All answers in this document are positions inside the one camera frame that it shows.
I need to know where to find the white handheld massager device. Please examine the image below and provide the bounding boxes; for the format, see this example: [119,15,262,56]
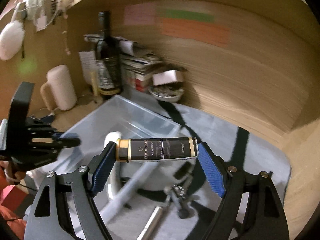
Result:
[104,132,122,200]

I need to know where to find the black gold perfume tube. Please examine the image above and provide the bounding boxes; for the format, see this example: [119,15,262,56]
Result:
[116,137,199,162]

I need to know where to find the clear plastic storage bin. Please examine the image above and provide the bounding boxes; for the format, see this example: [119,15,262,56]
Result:
[30,95,180,223]

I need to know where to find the silver telescopic selfie stick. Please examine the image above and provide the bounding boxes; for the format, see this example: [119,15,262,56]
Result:
[137,185,189,240]

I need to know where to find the white paper note sheet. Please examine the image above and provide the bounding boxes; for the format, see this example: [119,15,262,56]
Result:
[79,51,98,85]

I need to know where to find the white bowl of trinkets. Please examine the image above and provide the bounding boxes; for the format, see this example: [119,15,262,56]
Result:
[149,85,184,103]

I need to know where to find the white fluffy pompom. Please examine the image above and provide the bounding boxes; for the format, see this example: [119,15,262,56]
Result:
[0,20,25,61]

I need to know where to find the dark wine bottle elephant label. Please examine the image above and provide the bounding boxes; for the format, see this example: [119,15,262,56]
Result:
[95,11,123,100]

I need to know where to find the stack of books and papers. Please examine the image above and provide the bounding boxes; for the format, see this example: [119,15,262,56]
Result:
[116,36,164,93]

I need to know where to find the small white card box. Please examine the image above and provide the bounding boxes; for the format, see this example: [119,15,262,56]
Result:
[152,70,184,86]

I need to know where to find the orange sticky note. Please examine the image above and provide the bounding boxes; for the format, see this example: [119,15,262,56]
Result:
[161,18,230,47]

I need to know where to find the pink sticky note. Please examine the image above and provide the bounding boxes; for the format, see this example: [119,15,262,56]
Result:
[124,2,156,25]

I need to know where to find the green sticky note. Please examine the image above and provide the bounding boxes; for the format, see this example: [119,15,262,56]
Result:
[161,9,214,23]

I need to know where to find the pink mug with handle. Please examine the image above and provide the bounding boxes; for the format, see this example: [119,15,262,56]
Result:
[40,64,77,112]

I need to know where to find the white charger hanging on wall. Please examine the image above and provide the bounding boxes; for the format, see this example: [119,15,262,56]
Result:
[35,12,47,31]

